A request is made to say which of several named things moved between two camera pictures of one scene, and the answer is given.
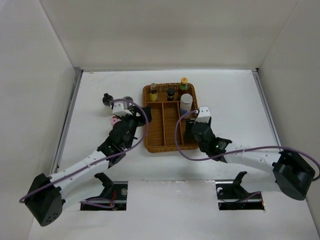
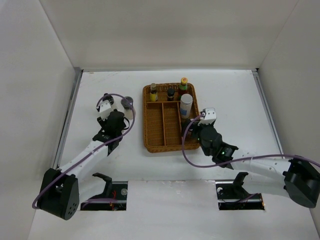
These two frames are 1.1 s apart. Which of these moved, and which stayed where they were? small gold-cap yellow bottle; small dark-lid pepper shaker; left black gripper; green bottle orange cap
Moved: left black gripper
Stayed: small dark-lid pepper shaker; green bottle orange cap; small gold-cap yellow bottle
